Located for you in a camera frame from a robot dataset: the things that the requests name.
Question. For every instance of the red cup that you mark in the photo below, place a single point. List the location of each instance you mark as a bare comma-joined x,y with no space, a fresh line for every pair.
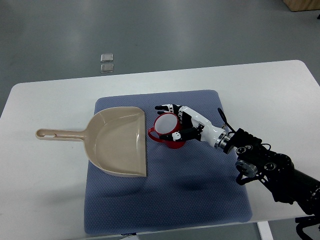
164,124

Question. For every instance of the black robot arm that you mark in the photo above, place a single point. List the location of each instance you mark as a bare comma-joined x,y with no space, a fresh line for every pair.
276,171

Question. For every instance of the wooden box corner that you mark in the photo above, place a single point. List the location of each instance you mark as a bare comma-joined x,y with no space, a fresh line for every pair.
302,5

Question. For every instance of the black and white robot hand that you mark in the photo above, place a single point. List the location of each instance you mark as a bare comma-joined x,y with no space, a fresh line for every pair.
194,126

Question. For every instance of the white table leg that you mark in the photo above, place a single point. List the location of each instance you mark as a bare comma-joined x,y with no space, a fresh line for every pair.
264,230

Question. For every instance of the beige plastic dustpan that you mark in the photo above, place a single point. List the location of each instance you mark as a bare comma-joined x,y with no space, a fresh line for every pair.
114,141

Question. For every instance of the lower metal floor plate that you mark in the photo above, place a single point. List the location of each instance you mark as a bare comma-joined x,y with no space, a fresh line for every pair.
107,68

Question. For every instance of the blue-grey textured mat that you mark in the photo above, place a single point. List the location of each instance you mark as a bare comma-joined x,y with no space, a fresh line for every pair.
194,185

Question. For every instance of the upper metal floor plate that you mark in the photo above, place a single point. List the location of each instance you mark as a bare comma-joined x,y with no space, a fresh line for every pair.
106,57

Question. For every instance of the metal floor plate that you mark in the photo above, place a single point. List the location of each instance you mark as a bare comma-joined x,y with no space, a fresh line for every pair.
107,68
106,57

